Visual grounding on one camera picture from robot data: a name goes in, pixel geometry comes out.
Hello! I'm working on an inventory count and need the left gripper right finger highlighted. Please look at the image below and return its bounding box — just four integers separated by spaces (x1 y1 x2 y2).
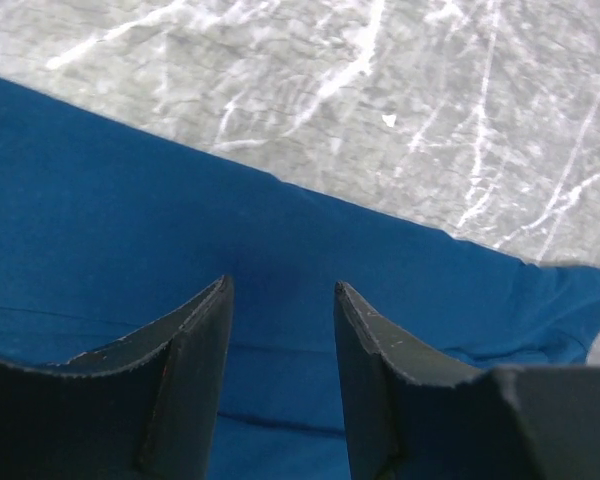
334 282 600 479

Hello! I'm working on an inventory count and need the blue t-shirt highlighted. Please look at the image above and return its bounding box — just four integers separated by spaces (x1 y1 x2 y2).
0 78 600 479

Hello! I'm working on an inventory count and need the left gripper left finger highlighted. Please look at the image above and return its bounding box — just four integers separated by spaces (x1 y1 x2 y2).
0 276 234 479

